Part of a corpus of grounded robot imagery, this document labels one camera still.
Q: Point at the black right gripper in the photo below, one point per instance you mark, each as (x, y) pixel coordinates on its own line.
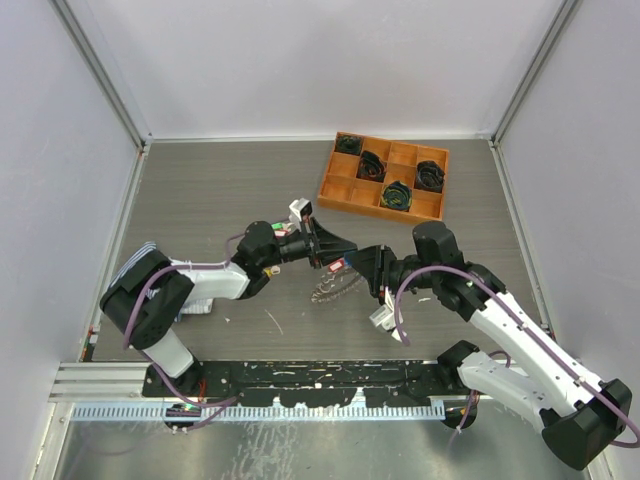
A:
(367, 260)

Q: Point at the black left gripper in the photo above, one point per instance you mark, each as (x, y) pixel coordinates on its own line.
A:
(325, 246)

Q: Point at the large metal disc keyring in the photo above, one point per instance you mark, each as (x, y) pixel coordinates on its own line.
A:
(334, 285)

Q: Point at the key with yellow tag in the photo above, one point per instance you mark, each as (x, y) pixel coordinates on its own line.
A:
(274, 271)

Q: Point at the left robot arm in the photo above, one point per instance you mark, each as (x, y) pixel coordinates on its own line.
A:
(147, 296)

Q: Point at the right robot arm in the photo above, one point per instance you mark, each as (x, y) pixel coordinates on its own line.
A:
(576, 412)

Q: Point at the red plastic key tag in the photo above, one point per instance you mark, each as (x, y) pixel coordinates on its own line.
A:
(337, 265)

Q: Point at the blue yellow rolled belt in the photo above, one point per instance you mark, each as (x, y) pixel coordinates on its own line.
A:
(396, 196)

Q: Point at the orange wooden compartment tray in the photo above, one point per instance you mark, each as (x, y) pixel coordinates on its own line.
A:
(386, 179)

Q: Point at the black rolled belt middle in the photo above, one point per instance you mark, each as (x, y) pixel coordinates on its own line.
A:
(371, 167)

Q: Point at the black rolled belt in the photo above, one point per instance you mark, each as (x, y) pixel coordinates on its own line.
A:
(348, 144)
(429, 177)
(371, 167)

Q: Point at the black rolled belt back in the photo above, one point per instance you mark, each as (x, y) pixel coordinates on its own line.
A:
(348, 144)

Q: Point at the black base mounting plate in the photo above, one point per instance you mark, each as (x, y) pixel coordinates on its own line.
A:
(393, 383)

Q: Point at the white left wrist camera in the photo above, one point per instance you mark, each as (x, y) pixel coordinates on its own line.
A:
(299, 210)

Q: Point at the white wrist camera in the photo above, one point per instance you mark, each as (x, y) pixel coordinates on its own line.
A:
(383, 318)
(299, 210)

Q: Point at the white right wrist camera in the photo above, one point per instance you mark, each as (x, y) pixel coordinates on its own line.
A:
(383, 318)

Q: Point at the slotted cable duct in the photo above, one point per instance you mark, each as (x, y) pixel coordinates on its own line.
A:
(170, 411)

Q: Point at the aluminium frame rail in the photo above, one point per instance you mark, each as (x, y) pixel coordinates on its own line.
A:
(98, 381)

